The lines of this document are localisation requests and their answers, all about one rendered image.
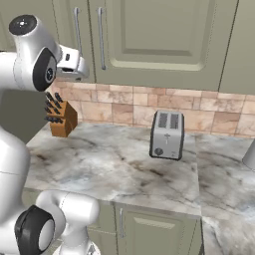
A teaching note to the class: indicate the silver two-slot toaster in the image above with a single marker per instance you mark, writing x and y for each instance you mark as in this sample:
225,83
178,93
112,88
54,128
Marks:
167,139

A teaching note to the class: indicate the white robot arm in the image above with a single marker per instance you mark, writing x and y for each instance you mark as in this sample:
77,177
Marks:
20,66

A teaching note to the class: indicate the olive green base cabinet door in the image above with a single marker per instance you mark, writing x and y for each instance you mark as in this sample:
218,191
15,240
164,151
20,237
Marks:
156,232

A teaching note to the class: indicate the olive green base cabinet front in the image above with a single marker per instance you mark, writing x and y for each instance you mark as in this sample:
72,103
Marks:
104,232

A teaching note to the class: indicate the grey cone-shaped object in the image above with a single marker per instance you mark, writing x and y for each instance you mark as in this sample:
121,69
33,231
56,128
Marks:
250,157

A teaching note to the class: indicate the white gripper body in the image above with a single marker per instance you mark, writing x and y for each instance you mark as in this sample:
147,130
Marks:
81,68

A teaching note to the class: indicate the olive green narrow cabinet door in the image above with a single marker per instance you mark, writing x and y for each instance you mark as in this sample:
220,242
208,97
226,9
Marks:
87,40

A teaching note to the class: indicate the wooden knife block, black knives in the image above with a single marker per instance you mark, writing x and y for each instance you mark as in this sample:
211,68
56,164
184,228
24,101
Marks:
64,121

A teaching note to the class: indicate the olive green plain cabinet panel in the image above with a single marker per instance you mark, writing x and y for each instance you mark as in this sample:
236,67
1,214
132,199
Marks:
240,46

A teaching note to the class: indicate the olive green corner cabinet door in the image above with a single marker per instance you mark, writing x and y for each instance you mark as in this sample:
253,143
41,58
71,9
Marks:
30,8

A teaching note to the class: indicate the olive green wide cabinet door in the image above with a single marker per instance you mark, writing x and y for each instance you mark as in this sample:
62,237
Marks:
159,33

